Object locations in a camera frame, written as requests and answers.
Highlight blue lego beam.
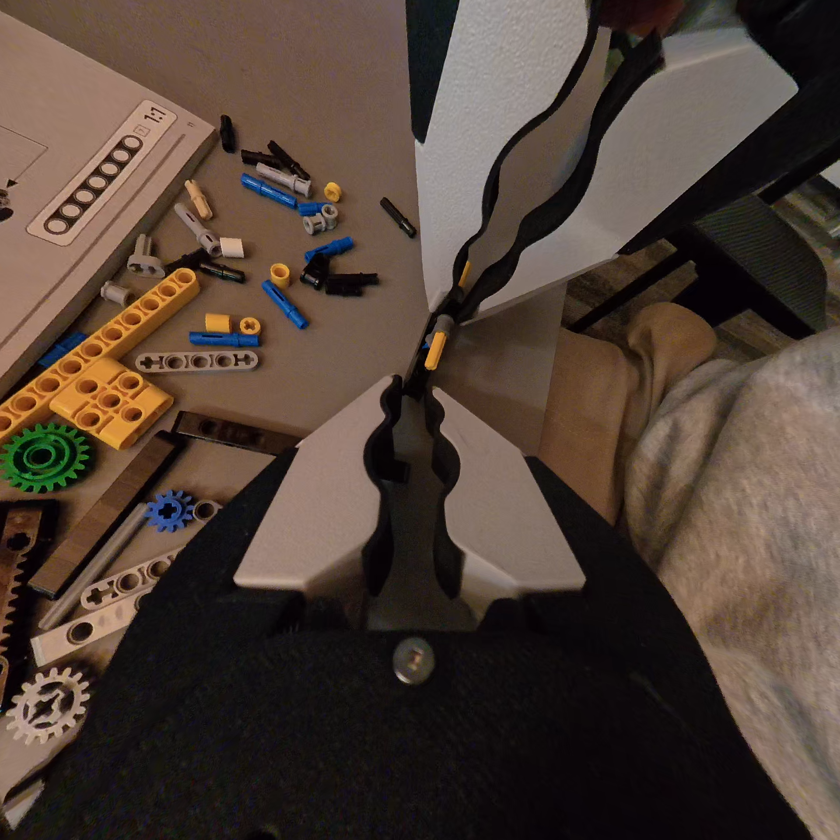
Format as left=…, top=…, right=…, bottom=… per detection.
left=36, top=331, right=89, bottom=368

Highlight white lego gear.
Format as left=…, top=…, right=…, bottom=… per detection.
left=5, top=666, right=91, bottom=746

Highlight small blue lego gear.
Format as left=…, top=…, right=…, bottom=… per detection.
left=144, top=489, right=196, bottom=534

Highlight black lego gear rack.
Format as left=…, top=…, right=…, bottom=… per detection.
left=0, top=499, right=60, bottom=713

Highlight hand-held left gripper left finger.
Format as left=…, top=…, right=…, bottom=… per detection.
left=234, top=374, right=404, bottom=599

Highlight long black lego pin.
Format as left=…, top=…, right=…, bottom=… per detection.
left=325, top=272, right=380, bottom=298

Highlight long grey lego pin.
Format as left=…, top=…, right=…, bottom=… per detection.
left=256, top=161, right=313, bottom=198

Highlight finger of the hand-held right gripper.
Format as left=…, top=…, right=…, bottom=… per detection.
left=413, top=0, right=598, bottom=312
left=451, top=25, right=800, bottom=326

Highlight person's tan pants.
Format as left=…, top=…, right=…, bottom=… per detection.
left=538, top=303, right=718, bottom=526

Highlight person's grey hoodie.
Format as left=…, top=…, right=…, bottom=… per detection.
left=620, top=331, right=840, bottom=840

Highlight long yellow lego beam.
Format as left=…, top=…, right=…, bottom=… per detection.
left=0, top=268, right=200, bottom=454

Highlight green lego gear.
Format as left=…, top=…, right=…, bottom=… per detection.
left=0, top=423, right=91, bottom=494

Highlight long white lego liftarm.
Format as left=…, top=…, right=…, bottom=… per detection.
left=29, top=591, right=155, bottom=667

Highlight yellow axle lego assembly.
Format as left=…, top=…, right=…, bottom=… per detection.
left=406, top=259, right=473, bottom=401

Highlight long dark lego beam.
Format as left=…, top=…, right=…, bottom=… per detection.
left=28, top=433, right=188, bottom=599

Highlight thin grey lego liftarm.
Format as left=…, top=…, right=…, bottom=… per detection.
left=134, top=350, right=259, bottom=375

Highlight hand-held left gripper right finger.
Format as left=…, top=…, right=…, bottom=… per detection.
left=423, top=386, right=586, bottom=601

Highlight grey lego axle rod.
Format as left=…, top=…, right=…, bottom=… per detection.
left=38, top=502, right=151, bottom=631

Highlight yellow lego panel block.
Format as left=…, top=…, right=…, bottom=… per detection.
left=49, top=357, right=175, bottom=450

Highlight long blue lego pin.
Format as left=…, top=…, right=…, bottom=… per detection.
left=239, top=172, right=299, bottom=211

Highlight grey lego axle pin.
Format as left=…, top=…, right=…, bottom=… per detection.
left=174, top=202, right=224, bottom=257

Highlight grey lego instruction booklet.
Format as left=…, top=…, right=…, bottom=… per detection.
left=0, top=10, right=217, bottom=395

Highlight pale grey lego liftarm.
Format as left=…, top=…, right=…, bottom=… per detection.
left=80, top=548, right=185, bottom=611

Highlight black lego beam with holes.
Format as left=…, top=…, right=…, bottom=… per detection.
left=172, top=410, right=303, bottom=457

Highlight grey lego cross connector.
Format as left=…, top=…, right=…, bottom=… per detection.
left=126, top=234, right=166, bottom=278

